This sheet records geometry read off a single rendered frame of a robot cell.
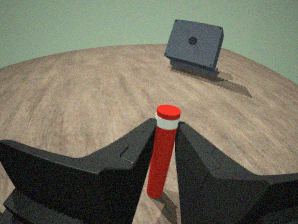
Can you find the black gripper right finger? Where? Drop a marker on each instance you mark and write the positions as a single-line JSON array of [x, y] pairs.
[[214, 189]]

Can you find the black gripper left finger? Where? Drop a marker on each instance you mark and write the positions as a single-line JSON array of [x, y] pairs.
[[105, 185]]

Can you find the red peg with white band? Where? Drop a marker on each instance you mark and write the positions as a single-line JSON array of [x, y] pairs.
[[167, 119]]

